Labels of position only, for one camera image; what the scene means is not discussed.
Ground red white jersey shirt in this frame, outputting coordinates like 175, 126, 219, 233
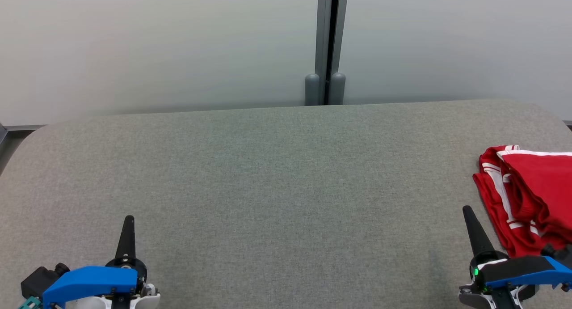
472, 145, 543, 258

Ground red shorts with white stripes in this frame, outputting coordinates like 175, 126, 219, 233
497, 150, 572, 251

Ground grey cylindrical post cap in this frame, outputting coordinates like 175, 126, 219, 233
305, 74, 321, 106
329, 72, 346, 105

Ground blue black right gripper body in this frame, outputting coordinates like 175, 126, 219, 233
458, 250, 572, 309

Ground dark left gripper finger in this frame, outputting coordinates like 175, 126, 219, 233
115, 215, 136, 260

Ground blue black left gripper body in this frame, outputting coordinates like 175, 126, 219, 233
42, 256, 161, 309

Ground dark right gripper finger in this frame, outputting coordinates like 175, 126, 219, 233
462, 205, 496, 256

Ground grey partition post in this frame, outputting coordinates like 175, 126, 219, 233
315, 0, 349, 106

